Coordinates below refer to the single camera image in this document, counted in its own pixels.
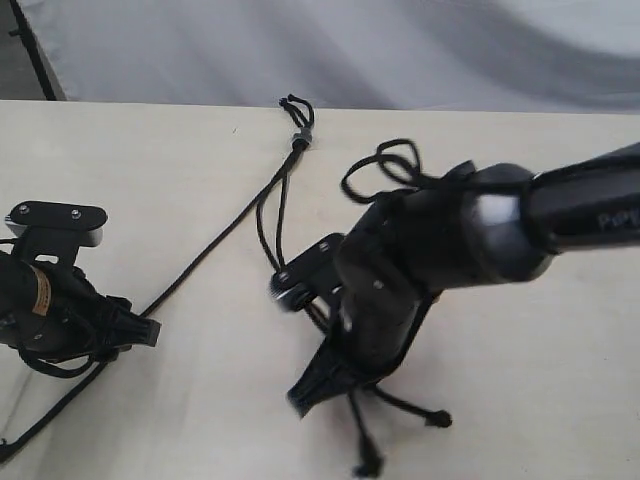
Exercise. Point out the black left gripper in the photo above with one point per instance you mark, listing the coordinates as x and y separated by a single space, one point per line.
49 308

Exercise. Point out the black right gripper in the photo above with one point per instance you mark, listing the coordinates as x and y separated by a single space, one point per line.
377 306

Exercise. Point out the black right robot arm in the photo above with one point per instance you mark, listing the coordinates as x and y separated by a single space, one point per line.
471 227

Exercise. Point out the black stand pole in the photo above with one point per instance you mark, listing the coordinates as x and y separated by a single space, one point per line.
29 42

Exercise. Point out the white backdrop cloth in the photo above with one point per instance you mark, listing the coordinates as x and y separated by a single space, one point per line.
533 56

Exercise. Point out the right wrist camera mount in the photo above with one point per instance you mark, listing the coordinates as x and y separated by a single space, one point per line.
310 276

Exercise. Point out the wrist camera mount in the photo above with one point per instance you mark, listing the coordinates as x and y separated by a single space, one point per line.
310 276
55 229

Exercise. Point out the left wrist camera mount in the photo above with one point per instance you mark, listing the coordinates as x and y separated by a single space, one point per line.
55 229

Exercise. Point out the grey metal cable clamp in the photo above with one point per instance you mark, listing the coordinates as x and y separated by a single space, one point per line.
302 139

